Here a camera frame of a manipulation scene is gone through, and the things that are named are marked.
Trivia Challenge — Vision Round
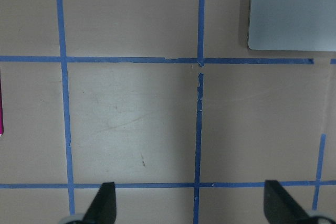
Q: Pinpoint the grey laptop notebook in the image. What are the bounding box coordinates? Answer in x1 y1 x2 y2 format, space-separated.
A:
248 0 335 52

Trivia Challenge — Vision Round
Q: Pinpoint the pink marker pen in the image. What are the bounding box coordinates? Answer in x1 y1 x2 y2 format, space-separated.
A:
0 81 4 137

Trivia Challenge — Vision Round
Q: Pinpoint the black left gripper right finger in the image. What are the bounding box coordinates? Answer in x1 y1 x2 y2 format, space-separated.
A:
264 180 310 224

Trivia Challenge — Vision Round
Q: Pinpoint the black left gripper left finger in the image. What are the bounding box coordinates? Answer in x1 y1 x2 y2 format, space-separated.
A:
83 182 117 224

